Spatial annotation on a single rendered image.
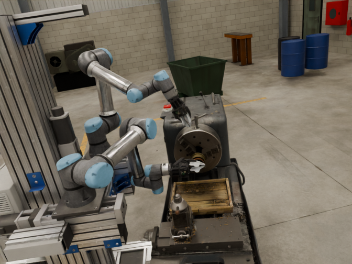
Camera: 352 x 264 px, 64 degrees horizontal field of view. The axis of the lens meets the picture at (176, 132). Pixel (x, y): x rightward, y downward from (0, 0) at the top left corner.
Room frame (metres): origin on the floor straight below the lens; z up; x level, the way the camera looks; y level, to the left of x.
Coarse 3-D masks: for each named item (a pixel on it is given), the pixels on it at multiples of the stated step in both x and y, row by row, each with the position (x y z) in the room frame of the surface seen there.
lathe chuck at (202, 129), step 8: (192, 128) 1.69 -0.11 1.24; (200, 128) 1.67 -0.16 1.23; (208, 128) 1.71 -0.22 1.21; (184, 136) 1.65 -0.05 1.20; (192, 136) 1.65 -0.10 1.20; (200, 136) 1.64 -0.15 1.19; (208, 136) 1.63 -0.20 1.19; (216, 136) 1.67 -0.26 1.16; (176, 144) 1.66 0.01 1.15; (192, 144) 1.65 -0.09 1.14; (200, 144) 1.64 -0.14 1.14; (208, 144) 1.63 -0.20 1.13; (216, 144) 1.63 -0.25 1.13; (176, 152) 1.66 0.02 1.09; (184, 152) 1.65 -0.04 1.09; (200, 152) 1.72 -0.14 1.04; (176, 160) 1.66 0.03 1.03; (208, 160) 1.63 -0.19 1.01; (216, 160) 1.63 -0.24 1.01; (208, 168) 1.64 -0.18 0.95
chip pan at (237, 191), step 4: (232, 168) 2.27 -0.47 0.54; (232, 172) 2.19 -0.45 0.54; (236, 172) 2.18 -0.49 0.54; (232, 176) 2.14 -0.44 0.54; (236, 176) 2.13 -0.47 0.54; (232, 180) 2.07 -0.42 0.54; (236, 180) 2.06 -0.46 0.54; (232, 184) 2.01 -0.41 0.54; (236, 184) 2.00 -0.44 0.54; (236, 188) 1.95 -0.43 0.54; (236, 192) 1.89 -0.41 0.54; (240, 192) 1.88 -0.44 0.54; (236, 196) 1.84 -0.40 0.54; (240, 196) 1.83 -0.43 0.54; (240, 200) 1.78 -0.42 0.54; (244, 204) 1.73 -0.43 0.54; (252, 240) 1.37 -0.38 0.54; (256, 256) 1.24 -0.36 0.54
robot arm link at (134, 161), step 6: (126, 120) 1.50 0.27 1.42; (120, 126) 1.51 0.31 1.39; (120, 132) 1.50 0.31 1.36; (126, 132) 1.47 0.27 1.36; (132, 150) 1.52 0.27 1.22; (132, 156) 1.52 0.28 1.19; (138, 156) 1.54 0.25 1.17; (132, 162) 1.52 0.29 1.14; (138, 162) 1.53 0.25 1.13; (132, 168) 1.53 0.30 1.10; (138, 168) 1.53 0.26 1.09; (138, 174) 1.53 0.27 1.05; (144, 174) 1.56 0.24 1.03; (132, 180) 1.56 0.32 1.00; (138, 180) 1.53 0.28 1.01; (144, 180) 1.52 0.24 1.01; (138, 186) 1.56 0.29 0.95; (144, 186) 1.51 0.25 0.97
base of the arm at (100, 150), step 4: (104, 140) 1.65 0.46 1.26; (92, 144) 1.63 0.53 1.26; (96, 144) 1.63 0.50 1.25; (100, 144) 1.63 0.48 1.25; (104, 144) 1.65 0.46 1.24; (108, 144) 1.68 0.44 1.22; (92, 148) 1.63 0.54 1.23; (96, 148) 1.62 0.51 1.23; (100, 148) 1.62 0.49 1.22; (104, 148) 1.64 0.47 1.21; (92, 152) 1.62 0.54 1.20; (96, 152) 1.61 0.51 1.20; (100, 152) 1.61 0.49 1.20; (92, 156) 1.62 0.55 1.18
